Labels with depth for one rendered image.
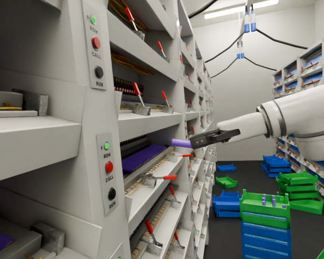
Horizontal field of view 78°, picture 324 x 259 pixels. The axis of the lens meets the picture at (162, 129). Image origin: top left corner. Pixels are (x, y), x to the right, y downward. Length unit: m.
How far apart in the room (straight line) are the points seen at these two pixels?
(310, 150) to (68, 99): 0.47
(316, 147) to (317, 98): 0.10
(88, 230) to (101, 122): 0.15
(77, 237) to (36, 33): 0.29
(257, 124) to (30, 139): 0.40
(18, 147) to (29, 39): 0.18
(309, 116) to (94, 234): 0.44
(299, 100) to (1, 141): 0.49
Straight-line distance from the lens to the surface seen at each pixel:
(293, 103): 0.50
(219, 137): 0.46
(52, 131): 0.25
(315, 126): 0.51
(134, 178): 0.54
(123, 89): 0.79
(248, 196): 1.79
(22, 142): 0.23
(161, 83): 0.97
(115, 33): 0.43
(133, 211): 0.45
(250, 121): 0.47
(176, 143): 0.53
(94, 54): 0.33
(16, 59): 0.37
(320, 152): 0.53
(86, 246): 0.34
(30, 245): 0.34
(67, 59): 0.31
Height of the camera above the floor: 1.11
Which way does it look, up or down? 4 degrees down
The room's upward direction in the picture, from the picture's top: 5 degrees counter-clockwise
